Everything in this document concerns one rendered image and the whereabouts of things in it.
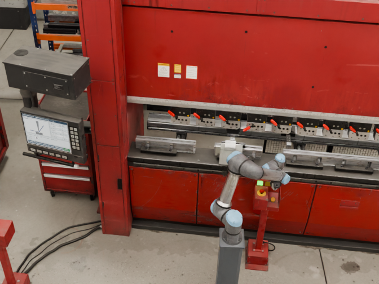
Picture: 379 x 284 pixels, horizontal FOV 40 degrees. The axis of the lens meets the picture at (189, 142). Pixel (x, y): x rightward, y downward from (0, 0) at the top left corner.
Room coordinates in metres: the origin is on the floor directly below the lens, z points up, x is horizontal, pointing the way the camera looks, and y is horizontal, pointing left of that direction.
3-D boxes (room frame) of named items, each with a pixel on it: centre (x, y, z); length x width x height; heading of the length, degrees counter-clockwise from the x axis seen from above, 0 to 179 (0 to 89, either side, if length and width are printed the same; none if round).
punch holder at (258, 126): (3.35, -0.52, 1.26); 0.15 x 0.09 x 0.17; 85
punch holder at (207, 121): (3.38, -0.12, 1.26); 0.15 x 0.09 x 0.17; 85
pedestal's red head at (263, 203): (3.02, -0.64, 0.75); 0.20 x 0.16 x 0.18; 85
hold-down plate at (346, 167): (3.22, -1.35, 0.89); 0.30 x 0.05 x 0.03; 85
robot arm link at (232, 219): (2.55, -0.33, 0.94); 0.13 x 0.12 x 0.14; 38
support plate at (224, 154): (3.22, -0.34, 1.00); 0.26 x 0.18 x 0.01; 175
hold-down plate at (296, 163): (3.25, -0.95, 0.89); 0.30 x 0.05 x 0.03; 85
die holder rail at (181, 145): (3.41, 0.20, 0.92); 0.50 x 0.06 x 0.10; 85
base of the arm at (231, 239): (2.54, -0.33, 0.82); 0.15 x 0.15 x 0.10
